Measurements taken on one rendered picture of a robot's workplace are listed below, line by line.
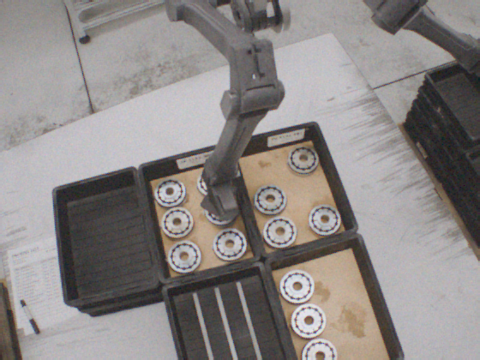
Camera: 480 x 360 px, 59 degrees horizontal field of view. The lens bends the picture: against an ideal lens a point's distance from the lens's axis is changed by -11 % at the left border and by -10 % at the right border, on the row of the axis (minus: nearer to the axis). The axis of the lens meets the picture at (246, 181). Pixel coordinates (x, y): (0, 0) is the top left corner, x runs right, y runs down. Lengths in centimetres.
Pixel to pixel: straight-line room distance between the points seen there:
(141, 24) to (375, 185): 209
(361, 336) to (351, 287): 15
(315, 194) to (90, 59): 203
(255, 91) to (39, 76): 250
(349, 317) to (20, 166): 137
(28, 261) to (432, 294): 143
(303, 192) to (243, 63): 77
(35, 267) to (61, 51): 190
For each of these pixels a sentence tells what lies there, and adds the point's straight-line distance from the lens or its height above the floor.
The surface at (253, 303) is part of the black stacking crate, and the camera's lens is 139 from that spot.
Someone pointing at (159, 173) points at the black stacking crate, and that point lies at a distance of 153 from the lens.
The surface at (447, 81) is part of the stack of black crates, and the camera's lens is 238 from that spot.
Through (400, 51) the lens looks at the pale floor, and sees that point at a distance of 311.
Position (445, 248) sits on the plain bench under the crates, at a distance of 170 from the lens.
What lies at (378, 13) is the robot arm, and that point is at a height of 156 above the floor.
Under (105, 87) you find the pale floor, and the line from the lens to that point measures 295.
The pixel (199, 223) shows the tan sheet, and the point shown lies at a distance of 147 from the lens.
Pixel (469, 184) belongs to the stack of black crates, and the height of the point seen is 38.
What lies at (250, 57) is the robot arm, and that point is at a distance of 82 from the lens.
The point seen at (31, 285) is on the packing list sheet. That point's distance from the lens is 173.
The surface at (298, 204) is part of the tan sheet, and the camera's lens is 149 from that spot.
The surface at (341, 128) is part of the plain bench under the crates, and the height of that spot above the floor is 70.
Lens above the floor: 220
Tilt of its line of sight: 64 degrees down
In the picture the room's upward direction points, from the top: 3 degrees counter-clockwise
